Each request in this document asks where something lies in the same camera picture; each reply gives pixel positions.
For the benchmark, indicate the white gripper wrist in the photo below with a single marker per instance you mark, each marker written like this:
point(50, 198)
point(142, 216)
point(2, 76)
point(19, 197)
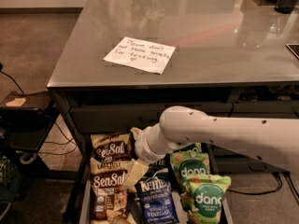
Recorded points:
point(142, 146)

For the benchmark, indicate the front brown sea salt bag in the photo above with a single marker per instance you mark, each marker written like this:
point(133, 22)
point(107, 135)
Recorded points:
point(109, 196)

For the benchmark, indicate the front blue Kettle chip bag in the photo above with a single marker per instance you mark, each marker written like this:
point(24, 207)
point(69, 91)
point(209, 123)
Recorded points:
point(155, 193)

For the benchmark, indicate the grey top right drawer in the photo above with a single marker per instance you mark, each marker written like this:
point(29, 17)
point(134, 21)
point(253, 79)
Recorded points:
point(266, 109)

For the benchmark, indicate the black side cart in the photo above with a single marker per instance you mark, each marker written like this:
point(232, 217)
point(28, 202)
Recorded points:
point(26, 121)

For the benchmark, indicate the green crate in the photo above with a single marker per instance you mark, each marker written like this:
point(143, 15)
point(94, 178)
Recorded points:
point(10, 180)

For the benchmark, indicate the rear green Dang chip bag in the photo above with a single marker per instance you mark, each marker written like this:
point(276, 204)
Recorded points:
point(192, 147)

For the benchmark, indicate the green dang chip bag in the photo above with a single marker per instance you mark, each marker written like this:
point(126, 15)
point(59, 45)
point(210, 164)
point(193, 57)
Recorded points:
point(189, 162)
point(203, 197)
point(192, 147)

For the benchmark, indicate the grey top left drawer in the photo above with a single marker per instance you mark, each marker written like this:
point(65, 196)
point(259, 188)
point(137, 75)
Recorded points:
point(116, 118)

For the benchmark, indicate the brown sea salt bag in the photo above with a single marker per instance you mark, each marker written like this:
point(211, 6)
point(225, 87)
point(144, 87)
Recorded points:
point(113, 147)
point(109, 196)

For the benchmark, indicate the white handwritten paper note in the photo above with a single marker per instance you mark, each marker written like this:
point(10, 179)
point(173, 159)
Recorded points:
point(141, 54)

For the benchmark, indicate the rear brown sea salt bag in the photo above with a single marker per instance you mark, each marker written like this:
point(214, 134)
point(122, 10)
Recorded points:
point(113, 147)

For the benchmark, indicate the grey bottom right drawer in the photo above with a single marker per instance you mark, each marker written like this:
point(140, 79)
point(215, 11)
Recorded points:
point(227, 161)

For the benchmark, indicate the front green Dang chip bag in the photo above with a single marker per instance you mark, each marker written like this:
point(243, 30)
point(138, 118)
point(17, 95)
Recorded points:
point(203, 197)

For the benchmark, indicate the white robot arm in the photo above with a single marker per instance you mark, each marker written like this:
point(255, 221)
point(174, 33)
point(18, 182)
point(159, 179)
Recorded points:
point(272, 141)

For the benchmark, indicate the middle green Dang chip bag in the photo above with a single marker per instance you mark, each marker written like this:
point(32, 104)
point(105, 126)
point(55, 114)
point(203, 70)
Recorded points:
point(189, 162)

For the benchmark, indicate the blue kettle chip bag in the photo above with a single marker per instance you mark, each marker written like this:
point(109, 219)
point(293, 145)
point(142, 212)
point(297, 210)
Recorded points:
point(155, 193)
point(158, 165)

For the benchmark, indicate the grey cabinet counter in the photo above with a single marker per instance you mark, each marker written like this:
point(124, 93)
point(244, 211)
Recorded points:
point(227, 52)

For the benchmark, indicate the open grey middle drawer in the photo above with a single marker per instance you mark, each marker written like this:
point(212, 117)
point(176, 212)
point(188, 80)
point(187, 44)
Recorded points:
point(79, 204)

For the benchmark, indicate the middle blue Kettle chip bag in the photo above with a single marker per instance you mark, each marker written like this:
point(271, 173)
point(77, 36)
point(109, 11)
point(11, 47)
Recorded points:
point(158, 165)

